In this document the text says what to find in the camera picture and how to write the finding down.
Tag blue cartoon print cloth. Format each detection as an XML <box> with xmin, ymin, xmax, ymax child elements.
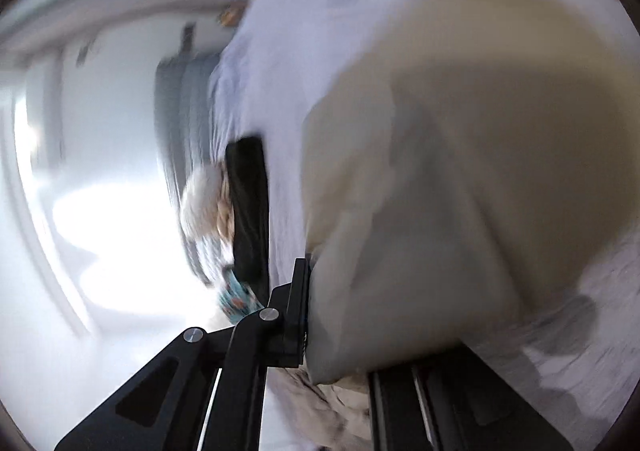
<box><xmin>197</xmin><ymin>236</ymin><xmax>265</xmax><ymax>324</ymax></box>

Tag grey quilted pillow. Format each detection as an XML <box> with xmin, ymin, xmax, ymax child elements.
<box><xmin>154</xmin><ymin>54</ymin><xmax>223</xmax><ymax>282</ymax></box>

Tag lavender embroidered blanket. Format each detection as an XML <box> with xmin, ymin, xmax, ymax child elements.
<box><xmin>206</xmin><ymin>0</ymin><xmax>640</xmax><ymax>451</ymax></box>

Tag tan knitted cloth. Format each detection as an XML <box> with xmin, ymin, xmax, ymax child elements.
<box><xmin>215</xmin><ymin>171</ymin><xmax>237</xmax><ymax>257</ymax></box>

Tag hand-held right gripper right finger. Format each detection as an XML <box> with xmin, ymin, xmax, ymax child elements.
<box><xmin>368</xmin><ymin>345</ymin><xmax>574</xmax><ymax>451</ymax></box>

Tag white plush toy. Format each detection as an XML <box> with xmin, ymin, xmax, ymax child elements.
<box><xmin>180</xmin><ymin>165</ymin><xmax>224</xmax><ymax>242</ymax></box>

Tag black cloth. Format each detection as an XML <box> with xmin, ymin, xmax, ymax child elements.
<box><xmin>225</xmin><ymin>136</ymin><xmax>272</xmax><ymax>299</ymax></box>

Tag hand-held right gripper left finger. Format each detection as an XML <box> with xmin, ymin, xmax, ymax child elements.
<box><xmin>54</xmin><ymin>258</ymin><xmax>312</xmax><ymax>451</ymax></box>

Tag beige puffer jacket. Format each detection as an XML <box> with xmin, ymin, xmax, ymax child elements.
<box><xmin>300</xmin><ymin>0</ymin><xmax>640</xmax><ymax>385</ymax></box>

